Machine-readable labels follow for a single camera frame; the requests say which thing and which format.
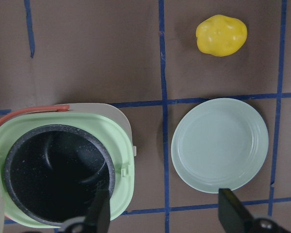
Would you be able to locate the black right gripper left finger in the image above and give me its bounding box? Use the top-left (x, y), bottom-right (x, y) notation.
top-left (83, 189), bottom-right (111, 233)

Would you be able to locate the near green plate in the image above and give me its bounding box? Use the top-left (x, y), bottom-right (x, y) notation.
top-left (171, 98), bottom-right (269, 194)

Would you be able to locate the yellow toy potato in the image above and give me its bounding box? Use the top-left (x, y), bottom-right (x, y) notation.
top-left (195, 15), bottom-right (247, 57)

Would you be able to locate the brown paper table mat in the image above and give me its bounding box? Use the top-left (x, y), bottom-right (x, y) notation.
top-left (0, 0), bottom-right (291, 233)

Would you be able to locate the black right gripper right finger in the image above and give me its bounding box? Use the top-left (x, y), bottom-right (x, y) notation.
top-left (218, 188), bottom-right (259, 233)

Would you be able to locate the cream rice cooker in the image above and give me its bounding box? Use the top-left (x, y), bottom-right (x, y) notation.
top-left (0, 103), bottom-right (136, 233)

